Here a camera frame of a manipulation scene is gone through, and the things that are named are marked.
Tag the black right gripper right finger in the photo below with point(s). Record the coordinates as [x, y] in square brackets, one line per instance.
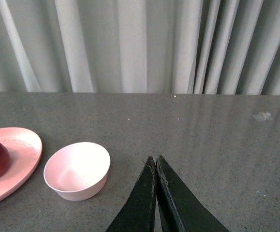
[180, 210]

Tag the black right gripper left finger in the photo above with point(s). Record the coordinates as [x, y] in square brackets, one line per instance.
[138, 213]

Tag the pink bowl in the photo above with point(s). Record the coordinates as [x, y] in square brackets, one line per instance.
[78, 171]

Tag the pink plate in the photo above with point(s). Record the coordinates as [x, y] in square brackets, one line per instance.
[25, 148]

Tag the crumpled clear plastic scrap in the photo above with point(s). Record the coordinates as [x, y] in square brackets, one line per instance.
[263, 116]

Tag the white curtain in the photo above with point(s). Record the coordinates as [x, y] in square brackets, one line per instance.
[140, 46]

